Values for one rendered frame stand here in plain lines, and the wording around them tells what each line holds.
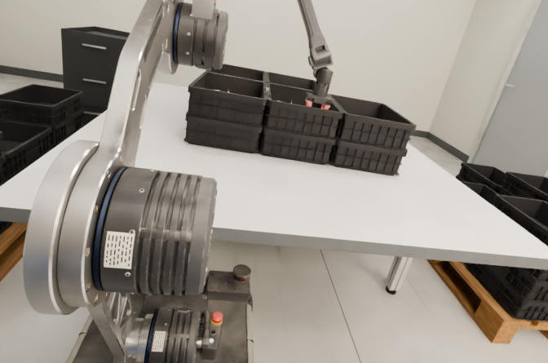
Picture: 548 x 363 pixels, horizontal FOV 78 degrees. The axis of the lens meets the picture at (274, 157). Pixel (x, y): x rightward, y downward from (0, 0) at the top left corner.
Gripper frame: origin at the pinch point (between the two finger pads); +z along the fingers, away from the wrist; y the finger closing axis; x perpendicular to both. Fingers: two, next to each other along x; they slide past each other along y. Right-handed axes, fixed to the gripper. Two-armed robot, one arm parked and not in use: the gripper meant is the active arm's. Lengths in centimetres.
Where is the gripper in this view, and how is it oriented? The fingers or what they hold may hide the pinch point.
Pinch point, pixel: (313, 117)
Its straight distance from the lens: 141.7
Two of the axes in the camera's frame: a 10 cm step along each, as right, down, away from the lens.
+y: -9.7, -2.0, -1.1
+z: -2.2, 9.2, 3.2
